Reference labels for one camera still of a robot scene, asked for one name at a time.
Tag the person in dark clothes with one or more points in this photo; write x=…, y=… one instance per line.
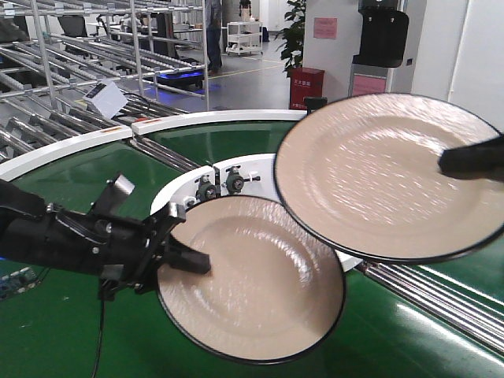
x=213, y=16

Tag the metal roller rack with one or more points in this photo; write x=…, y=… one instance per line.
x=54, y=52

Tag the white box on rollers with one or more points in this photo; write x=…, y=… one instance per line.
x=106, y=99

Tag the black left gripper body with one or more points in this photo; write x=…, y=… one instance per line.
x=120, y=251

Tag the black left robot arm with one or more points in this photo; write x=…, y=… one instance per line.
x=23, y=226

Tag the beige plate black rim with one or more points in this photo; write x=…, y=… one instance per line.
x=361, y=174
x=273, y=291

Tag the red fire cabinet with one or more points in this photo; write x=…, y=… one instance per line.
x=304, y=82

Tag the white outer conveyor rim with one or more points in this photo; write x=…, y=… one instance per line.
x=29, y=161

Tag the green conveyor belt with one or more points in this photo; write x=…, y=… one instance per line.
x=51, y=331

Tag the steel rollers right gap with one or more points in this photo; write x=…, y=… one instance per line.
x=470, y=312

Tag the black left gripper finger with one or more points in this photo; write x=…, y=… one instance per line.
x=182, y=257

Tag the green circuit board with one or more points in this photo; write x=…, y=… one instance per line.
x=17, y=282

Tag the green potted plant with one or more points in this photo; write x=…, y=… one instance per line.
x=293, y=36

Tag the pink paper notice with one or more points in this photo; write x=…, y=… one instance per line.
x=325, y=27

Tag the white trolley cart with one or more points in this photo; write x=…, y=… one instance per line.
x=244, y=38

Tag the small black sensor box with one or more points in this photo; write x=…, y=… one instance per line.
x=314, y=103

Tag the black water dispenser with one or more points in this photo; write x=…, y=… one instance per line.
x=383, y=34

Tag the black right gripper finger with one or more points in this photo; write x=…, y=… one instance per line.
x=478, y=161

